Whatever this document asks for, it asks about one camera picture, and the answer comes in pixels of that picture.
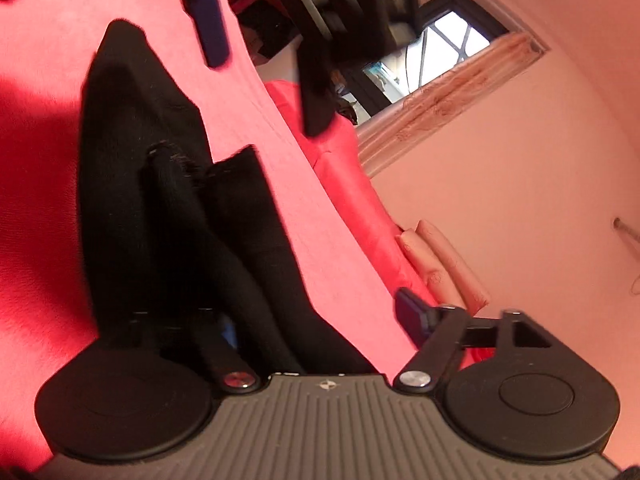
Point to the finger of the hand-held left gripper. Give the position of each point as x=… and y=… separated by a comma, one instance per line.
x=315, y=100
x=212, y=25

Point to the pink blanket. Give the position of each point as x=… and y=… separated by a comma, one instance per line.
x=40, y=210

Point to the metal wall hook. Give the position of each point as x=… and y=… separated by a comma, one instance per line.
x=627, y=230

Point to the pink pillow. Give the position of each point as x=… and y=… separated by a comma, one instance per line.
x=417, y=260
x=465, y=265

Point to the dark framed window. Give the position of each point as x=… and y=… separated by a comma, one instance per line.
x=445, y=45

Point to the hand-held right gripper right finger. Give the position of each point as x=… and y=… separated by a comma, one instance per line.
x=416, y=317

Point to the black pants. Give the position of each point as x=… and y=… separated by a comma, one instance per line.
x=130, y=185

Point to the row of hanging clothes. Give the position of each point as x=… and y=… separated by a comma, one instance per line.
x=255, y=10

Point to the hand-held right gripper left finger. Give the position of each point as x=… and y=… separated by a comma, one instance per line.
x=220, y=355

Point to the patterned pink curtain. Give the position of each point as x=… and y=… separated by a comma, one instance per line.
x=450, y=95

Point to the red bed sheet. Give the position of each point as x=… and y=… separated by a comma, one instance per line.
x=345, y=170

